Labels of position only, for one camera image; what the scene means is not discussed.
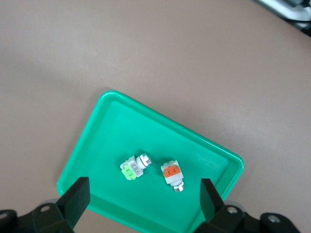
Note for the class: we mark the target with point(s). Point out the green plastic tray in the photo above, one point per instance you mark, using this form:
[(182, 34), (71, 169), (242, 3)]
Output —
[(155, 136)]

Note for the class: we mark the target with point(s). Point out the white button orange block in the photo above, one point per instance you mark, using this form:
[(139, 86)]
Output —
[(171, 172)]

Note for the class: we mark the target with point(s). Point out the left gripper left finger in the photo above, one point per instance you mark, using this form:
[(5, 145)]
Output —
[(75, 201)]

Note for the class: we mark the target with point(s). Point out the white button green block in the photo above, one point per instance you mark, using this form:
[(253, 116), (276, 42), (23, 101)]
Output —
[(134, 167)]

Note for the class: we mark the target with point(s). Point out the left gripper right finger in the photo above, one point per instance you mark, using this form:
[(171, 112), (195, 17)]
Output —
[(211, 204)]

